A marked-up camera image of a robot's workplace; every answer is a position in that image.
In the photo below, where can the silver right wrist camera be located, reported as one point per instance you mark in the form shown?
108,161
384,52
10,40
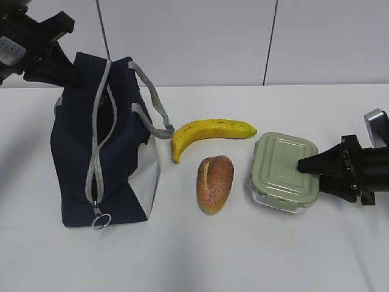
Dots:
377,126

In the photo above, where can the green lid glass container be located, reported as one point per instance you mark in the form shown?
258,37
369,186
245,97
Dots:
273,177

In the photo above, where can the brown bread roll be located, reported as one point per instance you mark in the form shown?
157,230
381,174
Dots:
214,182

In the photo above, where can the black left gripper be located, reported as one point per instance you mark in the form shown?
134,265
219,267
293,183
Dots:
31,49

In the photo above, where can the navy blue lunch bag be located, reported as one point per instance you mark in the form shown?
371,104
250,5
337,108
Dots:
103,144

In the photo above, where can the yellow banana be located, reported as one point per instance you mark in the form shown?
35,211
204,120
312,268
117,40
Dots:
208,129

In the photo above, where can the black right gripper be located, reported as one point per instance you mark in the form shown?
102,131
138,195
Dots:
365,169

